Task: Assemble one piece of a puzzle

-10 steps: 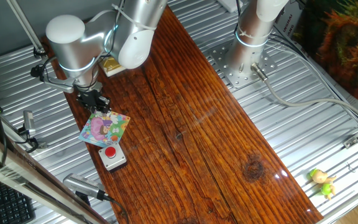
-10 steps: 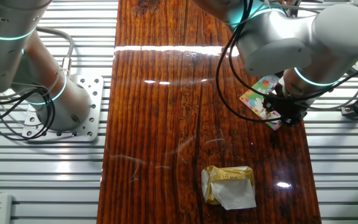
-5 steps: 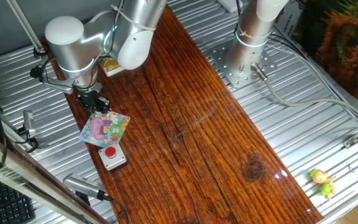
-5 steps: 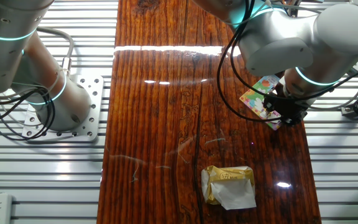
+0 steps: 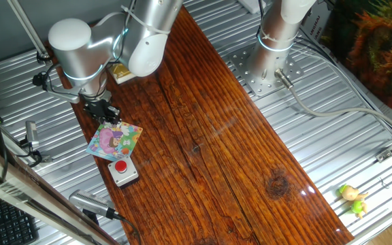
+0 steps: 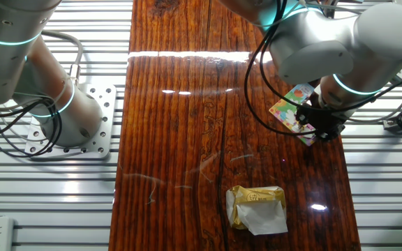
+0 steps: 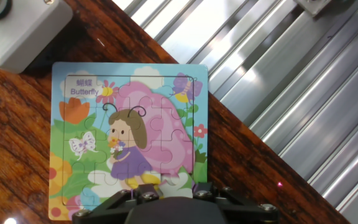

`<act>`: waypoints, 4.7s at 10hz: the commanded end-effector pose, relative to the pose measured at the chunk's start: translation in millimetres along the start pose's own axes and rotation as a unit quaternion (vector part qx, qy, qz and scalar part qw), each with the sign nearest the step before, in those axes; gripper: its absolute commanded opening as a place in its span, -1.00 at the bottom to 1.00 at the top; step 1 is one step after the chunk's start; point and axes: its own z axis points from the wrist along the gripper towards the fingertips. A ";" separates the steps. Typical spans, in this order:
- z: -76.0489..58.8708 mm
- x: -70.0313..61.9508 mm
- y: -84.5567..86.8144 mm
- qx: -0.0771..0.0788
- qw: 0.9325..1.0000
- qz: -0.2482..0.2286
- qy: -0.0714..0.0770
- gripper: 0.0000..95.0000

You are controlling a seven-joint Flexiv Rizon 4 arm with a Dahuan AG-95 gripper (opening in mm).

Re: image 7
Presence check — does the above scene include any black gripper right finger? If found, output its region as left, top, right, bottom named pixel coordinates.
left=192, top=181, right=280, bottom=224

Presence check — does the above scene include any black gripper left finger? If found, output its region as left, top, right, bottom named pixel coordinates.
left=72, top=182, right=162, bottom=224

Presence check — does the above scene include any white green jigsaw puzzle piece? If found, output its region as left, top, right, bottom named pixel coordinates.
left=159, top=172, right=196, bottom=199

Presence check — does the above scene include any grey box with red button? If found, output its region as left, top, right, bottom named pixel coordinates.
left=0, top=0, right=74, bottom=75

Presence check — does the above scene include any small metal corner bracket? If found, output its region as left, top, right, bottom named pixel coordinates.
left=293, top=0, right=343, bottom=17

